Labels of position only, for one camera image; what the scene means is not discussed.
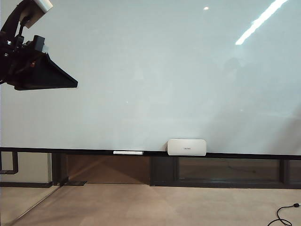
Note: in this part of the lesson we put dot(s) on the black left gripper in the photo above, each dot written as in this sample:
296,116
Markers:
21,58

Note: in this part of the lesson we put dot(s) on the white glass whiteboard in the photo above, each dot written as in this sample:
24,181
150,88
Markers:
141,70

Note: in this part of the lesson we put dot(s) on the white marker with black cap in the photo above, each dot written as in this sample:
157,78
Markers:
127,152

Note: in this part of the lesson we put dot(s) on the white whiteboard eraser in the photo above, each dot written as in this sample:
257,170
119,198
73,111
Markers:
185,147

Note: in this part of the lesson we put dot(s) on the brown wooden panel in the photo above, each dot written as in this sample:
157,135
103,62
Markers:
108,169

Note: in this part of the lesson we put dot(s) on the black floor plate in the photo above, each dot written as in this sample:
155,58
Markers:
77,183

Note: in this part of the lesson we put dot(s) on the black baseboard strip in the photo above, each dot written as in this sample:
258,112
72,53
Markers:
23,184

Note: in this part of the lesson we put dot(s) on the dark framed glass partition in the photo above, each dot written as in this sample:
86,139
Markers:
162,171

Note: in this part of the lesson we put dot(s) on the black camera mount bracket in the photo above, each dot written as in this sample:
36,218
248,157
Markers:
14,18

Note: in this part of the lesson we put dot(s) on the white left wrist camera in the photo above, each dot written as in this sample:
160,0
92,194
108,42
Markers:
44,4

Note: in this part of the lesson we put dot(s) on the dark door post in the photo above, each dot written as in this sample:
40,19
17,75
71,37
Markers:
57,169

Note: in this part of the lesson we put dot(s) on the black pipe bracket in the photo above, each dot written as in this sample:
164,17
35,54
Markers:
14,164

